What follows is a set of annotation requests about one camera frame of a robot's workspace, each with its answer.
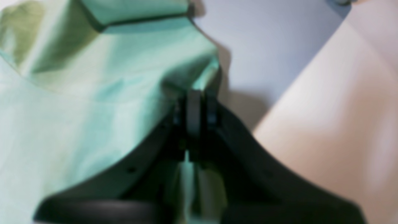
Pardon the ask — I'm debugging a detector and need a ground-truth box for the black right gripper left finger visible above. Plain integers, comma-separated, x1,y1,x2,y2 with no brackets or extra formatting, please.
34,90,202,224

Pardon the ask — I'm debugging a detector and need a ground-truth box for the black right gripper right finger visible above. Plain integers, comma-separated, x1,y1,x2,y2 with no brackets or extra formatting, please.
205,91,366,224

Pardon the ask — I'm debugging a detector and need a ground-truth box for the light green T-shirt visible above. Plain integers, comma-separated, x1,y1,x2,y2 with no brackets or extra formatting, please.
1,0,219,224

